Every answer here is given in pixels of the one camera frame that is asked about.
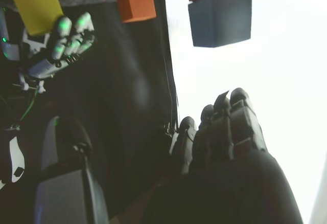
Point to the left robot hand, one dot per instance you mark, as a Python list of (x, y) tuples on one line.
[(230, 183)]

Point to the large yellow block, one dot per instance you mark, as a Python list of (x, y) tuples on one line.
[(35, 9)]

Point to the light blue block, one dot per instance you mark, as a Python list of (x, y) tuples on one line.
[(219, 19)]

